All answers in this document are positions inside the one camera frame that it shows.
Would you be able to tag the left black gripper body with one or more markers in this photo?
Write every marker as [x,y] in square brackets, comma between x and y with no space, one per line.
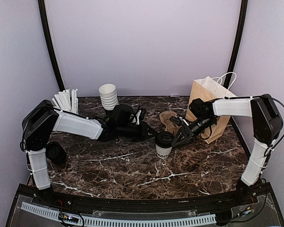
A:
[125,132]

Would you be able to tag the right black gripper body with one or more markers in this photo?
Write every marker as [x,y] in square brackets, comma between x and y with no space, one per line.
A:
[200,127]

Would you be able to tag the black coffee cup lid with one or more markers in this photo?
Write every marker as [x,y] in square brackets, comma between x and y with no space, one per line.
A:
[164,139]

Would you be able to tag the brown pulp cup carrier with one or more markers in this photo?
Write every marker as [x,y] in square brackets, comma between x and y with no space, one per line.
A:
[169,125]

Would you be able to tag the white paper coffee cup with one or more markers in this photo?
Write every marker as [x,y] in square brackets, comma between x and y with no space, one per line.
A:
[163,153]

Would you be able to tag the stack of paper cups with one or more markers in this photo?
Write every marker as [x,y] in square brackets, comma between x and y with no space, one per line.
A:
[108,96]

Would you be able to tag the brown paper bag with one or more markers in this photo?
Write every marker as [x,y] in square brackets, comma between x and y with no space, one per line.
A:
[208,89]

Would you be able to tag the stack of black lids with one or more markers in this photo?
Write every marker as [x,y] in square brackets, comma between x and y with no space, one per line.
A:
[55,153]

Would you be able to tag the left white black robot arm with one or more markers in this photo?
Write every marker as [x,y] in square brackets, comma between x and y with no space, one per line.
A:
[43,120]

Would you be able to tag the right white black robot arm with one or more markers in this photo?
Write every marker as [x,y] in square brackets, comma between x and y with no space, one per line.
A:
[266,119]

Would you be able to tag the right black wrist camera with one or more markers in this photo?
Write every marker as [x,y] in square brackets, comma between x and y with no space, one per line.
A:
[200,109]

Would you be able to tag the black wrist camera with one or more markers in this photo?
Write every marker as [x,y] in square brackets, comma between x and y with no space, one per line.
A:
[200,109]
[121,113]

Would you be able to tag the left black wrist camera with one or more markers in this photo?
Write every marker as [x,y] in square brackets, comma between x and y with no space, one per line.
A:
[121,113]

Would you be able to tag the grey slotted cable duct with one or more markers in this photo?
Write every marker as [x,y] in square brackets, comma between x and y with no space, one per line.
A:
[114,219]

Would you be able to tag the right black frame post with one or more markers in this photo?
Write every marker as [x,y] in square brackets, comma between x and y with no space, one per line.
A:
[238,35]

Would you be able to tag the black frame post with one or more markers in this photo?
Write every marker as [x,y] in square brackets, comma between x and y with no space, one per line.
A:
[238,35]
[49,44]

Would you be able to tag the black curved front rail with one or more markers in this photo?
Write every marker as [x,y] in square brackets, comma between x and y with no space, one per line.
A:
[87,205]

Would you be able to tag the left black frame post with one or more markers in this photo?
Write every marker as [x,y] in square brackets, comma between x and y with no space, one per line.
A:
[49,44]

